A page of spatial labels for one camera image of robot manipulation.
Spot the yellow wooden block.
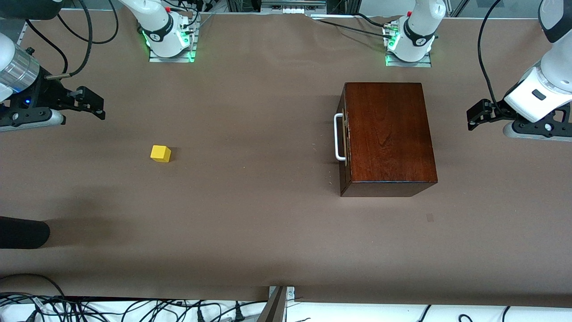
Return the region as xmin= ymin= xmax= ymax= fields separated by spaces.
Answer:
xmin=151 ymin=145 xmax=172 ymax=163

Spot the white metal drawer handle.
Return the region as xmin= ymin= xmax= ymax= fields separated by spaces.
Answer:
xmin=334 ymin=113 xmax=348 ymax=161

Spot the wooden drawer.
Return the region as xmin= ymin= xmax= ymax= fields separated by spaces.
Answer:
xmin=339 ymin=85 xmax=353 ymax=196

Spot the dark brown wooden cabinet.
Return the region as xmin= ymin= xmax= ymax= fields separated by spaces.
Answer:
xmin=339 ymin=82 xmax=438 ymax=198

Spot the black cylinder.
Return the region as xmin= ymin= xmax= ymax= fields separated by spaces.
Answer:
xmin=0 ymin=216 xmax=50 ymax=250

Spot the brown table cover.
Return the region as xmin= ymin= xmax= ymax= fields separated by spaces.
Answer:
xmin=0 ymin=9 xmax=572 ymax=309

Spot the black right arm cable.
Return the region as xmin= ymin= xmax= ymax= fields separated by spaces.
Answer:
xmin=25 ymin=0 xmax=120 ymax=80

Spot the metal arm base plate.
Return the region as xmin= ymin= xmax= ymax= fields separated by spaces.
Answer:
xmin=385 ymin=50 xmax=433 ymax=68
xmin=149 ymin=13 xmax=199 ymax=63

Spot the black cable to arm base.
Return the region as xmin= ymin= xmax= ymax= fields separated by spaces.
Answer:
xmin=311 ymin=13 xmax=398 ymax=38

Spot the tangle of black cables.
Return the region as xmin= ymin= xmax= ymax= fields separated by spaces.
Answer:
xmin=0 ymin=274 xmax=269 ymax=322

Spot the aluminium frame rail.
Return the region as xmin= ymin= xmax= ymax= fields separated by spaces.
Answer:
xmin=261 ymin=0 xmax=328 ymax=15

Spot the metal mounting bracket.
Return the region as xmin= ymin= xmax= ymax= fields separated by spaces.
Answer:
xmin=257 ymin=285 xmax=295 ymax=322

